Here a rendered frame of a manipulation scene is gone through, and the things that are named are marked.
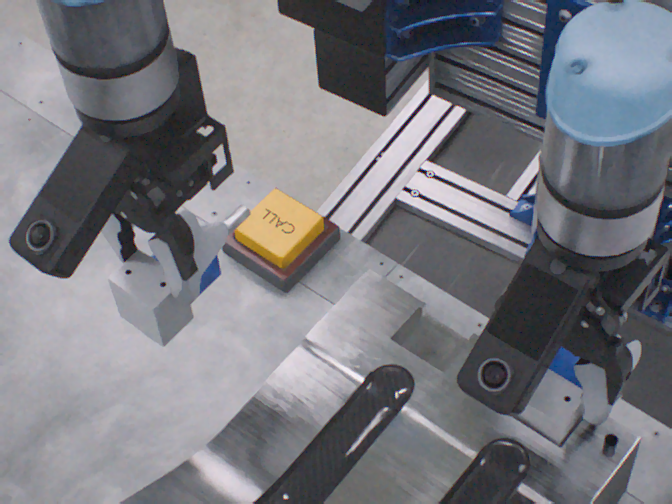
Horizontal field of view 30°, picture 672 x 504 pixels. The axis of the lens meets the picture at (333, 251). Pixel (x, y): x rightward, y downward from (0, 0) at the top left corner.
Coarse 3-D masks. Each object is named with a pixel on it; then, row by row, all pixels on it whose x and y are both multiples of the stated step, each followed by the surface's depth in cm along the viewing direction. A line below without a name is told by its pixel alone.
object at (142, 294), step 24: (240, 216) 105; (144, 264) 100; (216, 264) 102; (120, 288) 99; (144, 288) 98; (168, 288) 98; (120, 312) 102; (144, 312) 99; (168, 312) 99; (168, 336) 101
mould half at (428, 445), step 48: (384, 288) 105; (336, 336) 103; (384, 336) 102; (288, 384) 101; (336, 384) 100; (432, 384) 99; (240, 432) 99; (288, 432) 98; (384, 432) 98; (432, 432) 97; (480, 432) 97; (528, 432) 96; (576, 432) 96; (624, 432) 96; (192, 480) 95; (240, 480) 96; (384, 480) 95; (432, 480) 95; (528, 480) 94; (576, 480) 94; (624, 480) 100
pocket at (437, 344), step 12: (420, 312) 104; (408, 324) 104; (420, 324) 106; (432, 324) 105; (444, 324) 105; (396, 336) 103; (408, 336) 105; (420, 336) 105; (432, 336) 105; (444, 336) 105; (456, 336) 104; (408, 348) 105; (420, 348) 105; (432, 348) 105; (444, 348) 105; (456, 348) 104; (432, 360) 104; (444, 360) 104
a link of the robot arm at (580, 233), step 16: (544, 192) 78; (544, 208) 79; (560, 208) 77; (656, 208) 77; (544, 224) 80; (560, 224) 78; (576, 224) 77; (592, 224) 76; (608, 224) 76; (624, 224) 76; (640, 224) 77; (560, 240) 79; (576, 240) 78; (592, 240) 78; (608, 240) 77; (624, 240) 78; (640, 240) 79
